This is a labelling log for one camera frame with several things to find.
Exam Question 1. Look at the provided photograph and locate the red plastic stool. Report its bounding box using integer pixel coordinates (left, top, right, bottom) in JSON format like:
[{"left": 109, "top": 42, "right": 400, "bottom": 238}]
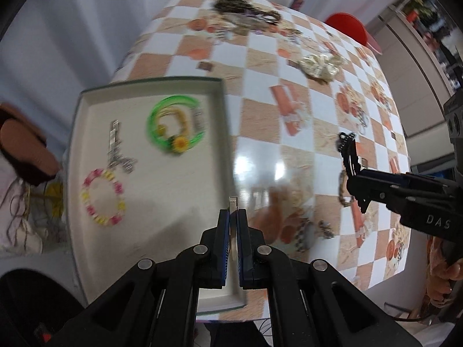
[{"left": 325, "top": 13, "right": 382, "bottom": 55}]

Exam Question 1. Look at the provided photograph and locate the silver rhinestone hair clip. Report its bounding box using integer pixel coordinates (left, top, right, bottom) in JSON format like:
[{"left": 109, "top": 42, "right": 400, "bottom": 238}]
[{"left": 108, "top": 120, "right": 137, "bottom": 174}]

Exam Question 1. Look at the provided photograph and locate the leopard print scrunchie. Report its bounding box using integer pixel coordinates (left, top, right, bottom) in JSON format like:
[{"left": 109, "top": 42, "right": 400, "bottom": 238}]
[{"left": 214, "top": 0, "right": 250, "bottom": 13}]

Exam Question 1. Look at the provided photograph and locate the orange soled black slipper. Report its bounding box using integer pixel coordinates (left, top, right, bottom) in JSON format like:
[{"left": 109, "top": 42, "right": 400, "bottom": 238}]
[{"left": 1, "top": 102, "right": 61, "bottom": 187}]

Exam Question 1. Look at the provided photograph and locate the cream polka dot scrunchie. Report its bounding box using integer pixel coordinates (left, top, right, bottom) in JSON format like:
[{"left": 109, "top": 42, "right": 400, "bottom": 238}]
[{"left": 299, "top": 53, "right": 345, "bottom": 82}]

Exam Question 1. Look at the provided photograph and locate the brown braided rope hair tie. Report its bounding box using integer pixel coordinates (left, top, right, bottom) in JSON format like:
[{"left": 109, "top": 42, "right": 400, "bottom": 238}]
[{"left": 337, "top": 168, "right": 357, "bottom": 208}]

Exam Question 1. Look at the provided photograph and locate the leopard print hair clip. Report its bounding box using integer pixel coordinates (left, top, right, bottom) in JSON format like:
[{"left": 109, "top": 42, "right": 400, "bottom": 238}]
[{"left": 251, "top": 7, "right": 282, "bottom": 25}]

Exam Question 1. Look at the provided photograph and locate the white jewelry tray box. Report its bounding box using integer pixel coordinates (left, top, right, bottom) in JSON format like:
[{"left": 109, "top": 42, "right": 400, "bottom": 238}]
[{"left": 66, "top": 77, "right": 236, "bottom": 302}]

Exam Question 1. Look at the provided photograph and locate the yellow sunflower hair tie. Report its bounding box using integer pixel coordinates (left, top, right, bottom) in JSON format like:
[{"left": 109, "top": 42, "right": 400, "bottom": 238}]
[{"left": 155, "top": 105, "right": 192, "bottom": 154}]

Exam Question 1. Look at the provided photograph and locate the small silver earring charm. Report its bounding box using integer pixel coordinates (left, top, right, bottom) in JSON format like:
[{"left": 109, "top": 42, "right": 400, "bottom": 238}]
[{"left": 318, "top": 220, "right": 334, "bottom": 240}]

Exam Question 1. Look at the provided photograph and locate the right hand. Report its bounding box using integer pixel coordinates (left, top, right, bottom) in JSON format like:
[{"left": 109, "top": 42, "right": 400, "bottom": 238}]
[{"left": 426, "top": 237, "right": 462, "bottom": 308}]

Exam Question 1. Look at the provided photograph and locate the small black claw clip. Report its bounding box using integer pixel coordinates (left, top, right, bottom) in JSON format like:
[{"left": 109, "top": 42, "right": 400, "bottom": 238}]
[{"left": 337, "top": 132, "right": 363, "bottom": 179}]

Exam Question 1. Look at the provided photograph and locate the silver metal hair clip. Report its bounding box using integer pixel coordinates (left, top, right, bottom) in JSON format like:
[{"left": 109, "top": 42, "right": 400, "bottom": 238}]
[{"left": 229, "top": 13, "right": 268, "bottom": 36}]

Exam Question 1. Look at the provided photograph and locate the green plastic bracelet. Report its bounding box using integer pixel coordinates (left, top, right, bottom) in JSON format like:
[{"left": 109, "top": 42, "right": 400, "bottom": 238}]
[{"left": 145, "top": 94, "right": 207, "bottom": 154}]

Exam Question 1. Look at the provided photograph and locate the black scalloped snap clip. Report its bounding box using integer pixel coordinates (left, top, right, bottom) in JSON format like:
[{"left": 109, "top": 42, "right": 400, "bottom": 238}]
[{"left": 227, "top": 196, "right": 243, "bottom": 298}]

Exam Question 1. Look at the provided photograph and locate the pink yellow spiral hair tie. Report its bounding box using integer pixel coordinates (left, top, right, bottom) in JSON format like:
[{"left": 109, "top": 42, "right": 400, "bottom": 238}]
[{"left": 80, "top": 167, "right": 128, "bottom": 228}]

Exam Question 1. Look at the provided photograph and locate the pink white cloth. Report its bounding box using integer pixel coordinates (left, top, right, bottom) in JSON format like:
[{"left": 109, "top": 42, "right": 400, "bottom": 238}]
[{"left": 0, "top": 155, "right": 43, "bottom": 258}]

